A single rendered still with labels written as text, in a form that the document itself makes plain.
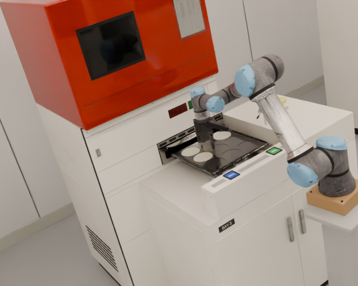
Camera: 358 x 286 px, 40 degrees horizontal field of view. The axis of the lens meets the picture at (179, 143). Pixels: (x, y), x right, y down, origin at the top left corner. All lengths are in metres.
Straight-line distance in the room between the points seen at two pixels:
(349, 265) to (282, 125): 0.73
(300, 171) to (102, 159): 1.03
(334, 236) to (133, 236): 1.09
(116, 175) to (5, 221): 1.71
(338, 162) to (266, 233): 0.56
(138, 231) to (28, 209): 1.55
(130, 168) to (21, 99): 1.49
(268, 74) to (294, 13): 3.29
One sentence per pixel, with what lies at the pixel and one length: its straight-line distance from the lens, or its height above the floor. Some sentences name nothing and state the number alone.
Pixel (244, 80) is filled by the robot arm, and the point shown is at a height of 1.41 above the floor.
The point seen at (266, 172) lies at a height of 0.91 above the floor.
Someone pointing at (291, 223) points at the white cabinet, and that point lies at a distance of 2.50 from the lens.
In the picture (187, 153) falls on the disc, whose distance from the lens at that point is 2.62.
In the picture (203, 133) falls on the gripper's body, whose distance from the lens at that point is 2.46.
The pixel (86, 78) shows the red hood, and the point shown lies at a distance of 2.33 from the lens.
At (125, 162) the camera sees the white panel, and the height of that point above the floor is 0.96.
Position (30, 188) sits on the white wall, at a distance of 4.07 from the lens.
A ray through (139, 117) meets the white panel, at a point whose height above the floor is 1.15.
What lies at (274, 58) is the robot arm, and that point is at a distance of 2.04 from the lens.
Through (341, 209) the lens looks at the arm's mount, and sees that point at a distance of 2.10.
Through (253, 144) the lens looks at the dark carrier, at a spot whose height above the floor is 0.90.
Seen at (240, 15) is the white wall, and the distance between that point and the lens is 4.78.
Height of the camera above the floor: 2.06
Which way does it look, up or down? 25 degrees down
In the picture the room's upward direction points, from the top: 14 degrees counter-clockwise
